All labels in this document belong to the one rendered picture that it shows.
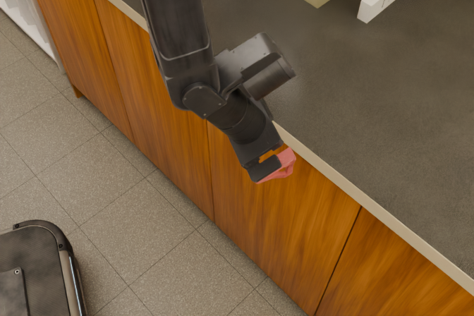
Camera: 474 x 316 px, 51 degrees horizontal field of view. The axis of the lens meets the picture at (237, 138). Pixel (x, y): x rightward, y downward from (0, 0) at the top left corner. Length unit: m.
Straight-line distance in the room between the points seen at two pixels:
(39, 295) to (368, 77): 1.11
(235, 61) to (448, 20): 0.72
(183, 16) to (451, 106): 0.67
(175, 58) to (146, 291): 1.36
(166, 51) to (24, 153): 1.73
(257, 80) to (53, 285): 1.15
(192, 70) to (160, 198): 1.44
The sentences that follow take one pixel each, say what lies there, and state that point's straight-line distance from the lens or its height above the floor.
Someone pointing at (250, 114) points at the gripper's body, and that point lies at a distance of 0.65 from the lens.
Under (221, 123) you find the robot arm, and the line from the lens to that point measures 0.62.
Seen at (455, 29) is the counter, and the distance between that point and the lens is 1.20.
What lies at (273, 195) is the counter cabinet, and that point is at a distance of 1.23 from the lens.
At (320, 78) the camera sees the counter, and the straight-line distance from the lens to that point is 1.02.
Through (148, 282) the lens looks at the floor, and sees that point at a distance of 1.81.
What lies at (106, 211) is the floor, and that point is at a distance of 1.95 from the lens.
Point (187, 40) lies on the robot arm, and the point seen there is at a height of 1.34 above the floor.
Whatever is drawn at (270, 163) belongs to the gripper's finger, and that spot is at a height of 1.11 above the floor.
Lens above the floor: 1.68
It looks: 54 degrees down
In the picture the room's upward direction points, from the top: straight up
